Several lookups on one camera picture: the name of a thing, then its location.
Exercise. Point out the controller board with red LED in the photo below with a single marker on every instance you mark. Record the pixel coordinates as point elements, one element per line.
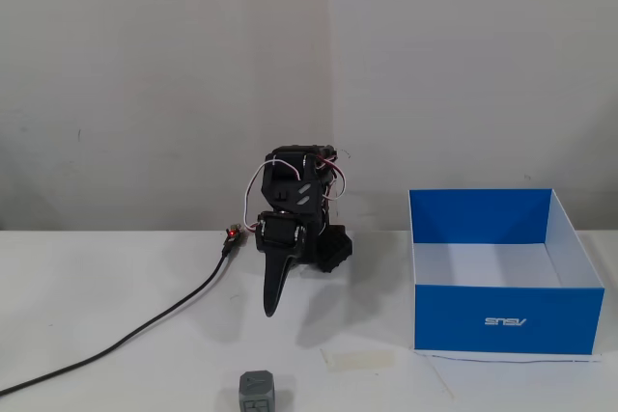
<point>234,235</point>

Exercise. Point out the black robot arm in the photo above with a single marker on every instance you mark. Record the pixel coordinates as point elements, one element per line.
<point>289,190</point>

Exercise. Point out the clear tape strip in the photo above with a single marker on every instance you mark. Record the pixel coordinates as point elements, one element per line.
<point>359,360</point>

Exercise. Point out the blue and white cardboard box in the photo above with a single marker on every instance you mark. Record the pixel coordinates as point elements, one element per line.
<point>502,286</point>

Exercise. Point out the gray cube block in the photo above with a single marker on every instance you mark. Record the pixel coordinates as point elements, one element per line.
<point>258,390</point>

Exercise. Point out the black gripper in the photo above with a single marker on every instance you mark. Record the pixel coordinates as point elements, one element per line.
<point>280,234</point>

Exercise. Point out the black robot base clamp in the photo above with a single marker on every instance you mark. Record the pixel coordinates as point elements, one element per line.
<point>335,250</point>

